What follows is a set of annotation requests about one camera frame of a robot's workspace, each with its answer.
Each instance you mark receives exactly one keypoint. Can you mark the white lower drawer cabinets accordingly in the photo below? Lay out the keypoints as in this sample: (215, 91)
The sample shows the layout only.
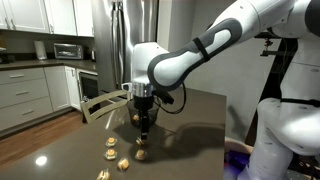
(32, 93)

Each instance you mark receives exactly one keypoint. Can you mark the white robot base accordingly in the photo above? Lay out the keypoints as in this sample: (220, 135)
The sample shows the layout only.
(289, 125)

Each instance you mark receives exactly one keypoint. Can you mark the silver toaster oven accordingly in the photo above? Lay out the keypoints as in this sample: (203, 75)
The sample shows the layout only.
(68, 51)

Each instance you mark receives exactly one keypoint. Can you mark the black built-in oven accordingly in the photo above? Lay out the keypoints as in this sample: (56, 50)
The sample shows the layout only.
(88, 85)

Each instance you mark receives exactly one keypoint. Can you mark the stainless steel refrigerator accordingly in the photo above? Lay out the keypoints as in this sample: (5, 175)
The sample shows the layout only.
(118, 26)

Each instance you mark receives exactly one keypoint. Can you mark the wrapped candy front edge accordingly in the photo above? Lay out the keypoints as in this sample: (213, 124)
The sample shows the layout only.
(104, 175)

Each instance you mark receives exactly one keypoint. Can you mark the white upper cabinets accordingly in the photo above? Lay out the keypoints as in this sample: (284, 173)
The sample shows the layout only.
(59, 17)

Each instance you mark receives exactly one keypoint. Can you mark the paper towel roll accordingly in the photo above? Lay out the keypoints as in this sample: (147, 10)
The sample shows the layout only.
(40, 50)

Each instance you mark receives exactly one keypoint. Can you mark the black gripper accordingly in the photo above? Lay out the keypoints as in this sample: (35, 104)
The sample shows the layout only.
(143, 105)

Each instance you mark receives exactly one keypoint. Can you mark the candy inside mesh bowl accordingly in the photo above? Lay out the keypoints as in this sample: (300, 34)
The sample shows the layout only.
(136, 118)

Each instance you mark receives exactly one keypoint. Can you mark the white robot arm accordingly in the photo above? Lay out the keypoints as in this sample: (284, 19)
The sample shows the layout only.
(241, 21)

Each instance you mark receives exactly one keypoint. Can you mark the light wooden chair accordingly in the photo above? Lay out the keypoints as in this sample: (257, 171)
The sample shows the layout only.
(103, 104)

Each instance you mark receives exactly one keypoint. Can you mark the candy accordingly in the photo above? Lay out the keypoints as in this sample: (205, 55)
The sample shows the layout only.
(141, 142)
(136, 118)
(123, 164)
(111, 142)
(111, 154)
(141, 155)

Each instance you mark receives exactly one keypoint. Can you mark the black camera stand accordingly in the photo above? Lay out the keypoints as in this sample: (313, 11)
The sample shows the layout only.
(282, 58)

